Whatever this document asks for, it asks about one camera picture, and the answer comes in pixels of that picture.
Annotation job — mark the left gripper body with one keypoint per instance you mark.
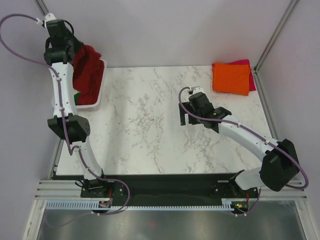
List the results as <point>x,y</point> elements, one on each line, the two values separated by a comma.
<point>72,41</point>

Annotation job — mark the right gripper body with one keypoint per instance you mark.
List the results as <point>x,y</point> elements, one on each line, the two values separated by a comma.
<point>194,119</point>

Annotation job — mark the dark red t-shirt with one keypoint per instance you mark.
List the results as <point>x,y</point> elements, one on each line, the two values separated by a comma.
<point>88,69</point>

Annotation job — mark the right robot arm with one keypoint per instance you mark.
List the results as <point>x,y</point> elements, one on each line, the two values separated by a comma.
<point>279,161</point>

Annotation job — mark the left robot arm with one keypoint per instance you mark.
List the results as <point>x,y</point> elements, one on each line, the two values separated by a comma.
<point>66,123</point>

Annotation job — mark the folded orange t-shirt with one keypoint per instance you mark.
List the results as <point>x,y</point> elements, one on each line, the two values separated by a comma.
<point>231,78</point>

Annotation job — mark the green t-shirt in basket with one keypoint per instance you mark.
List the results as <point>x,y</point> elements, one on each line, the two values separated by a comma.
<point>76,97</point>

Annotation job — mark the folded pink t-shirt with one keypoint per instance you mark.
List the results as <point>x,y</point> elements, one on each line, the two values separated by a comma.
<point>251,75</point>

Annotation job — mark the white plastic basket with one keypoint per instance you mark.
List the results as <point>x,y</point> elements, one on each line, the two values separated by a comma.
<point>63,91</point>

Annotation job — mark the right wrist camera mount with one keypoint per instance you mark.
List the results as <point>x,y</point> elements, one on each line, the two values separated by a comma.
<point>195,90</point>

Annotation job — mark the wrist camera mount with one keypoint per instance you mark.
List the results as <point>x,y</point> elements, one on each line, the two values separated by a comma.
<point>47,18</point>
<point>195,90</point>

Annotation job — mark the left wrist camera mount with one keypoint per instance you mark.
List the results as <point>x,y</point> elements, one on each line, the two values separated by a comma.
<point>47,18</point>

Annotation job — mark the left aluminium frame post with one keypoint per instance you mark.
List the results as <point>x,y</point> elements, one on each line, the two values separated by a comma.
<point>42,7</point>

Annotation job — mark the aluminium frame post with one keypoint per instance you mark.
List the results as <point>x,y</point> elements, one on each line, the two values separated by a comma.
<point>42,7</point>
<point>276,33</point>

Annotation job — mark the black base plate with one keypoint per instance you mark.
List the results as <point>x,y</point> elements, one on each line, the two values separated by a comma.
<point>163,189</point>

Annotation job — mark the right aluminium frame post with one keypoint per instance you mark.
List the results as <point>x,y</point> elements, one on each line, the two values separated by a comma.
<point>276,33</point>

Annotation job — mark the aluminium front rail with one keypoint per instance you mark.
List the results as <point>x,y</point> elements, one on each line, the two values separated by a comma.
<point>67,190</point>

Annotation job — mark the white slotted cable duct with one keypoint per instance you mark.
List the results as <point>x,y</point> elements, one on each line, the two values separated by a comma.
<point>99,205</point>

